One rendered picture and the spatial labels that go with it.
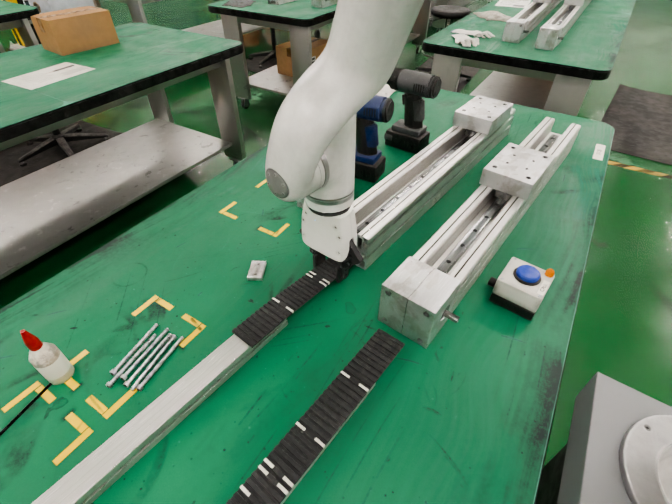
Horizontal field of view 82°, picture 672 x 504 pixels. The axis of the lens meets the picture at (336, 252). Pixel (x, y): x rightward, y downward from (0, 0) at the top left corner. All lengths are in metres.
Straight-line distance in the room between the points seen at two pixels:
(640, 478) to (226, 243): 0.78
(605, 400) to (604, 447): 0.07
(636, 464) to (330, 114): 0.54
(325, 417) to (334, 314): 0.21
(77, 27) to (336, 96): 2.13
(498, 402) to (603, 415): 0.13
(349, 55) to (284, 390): 0.48
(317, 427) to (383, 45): 0.49
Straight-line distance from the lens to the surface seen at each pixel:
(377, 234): 0.77
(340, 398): 0.60
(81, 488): 0.64
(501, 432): 0.66
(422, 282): 0.66
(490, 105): 1.28
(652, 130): 4.01
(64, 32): 2.51
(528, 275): 0.77
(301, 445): 0.57
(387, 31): 0.48
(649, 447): 0.64
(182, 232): 0.96
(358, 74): 0.49
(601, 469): 0.60
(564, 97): 2.39
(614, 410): 0.66
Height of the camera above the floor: 1.35
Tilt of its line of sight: 42 degrees down
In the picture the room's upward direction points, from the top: straight up
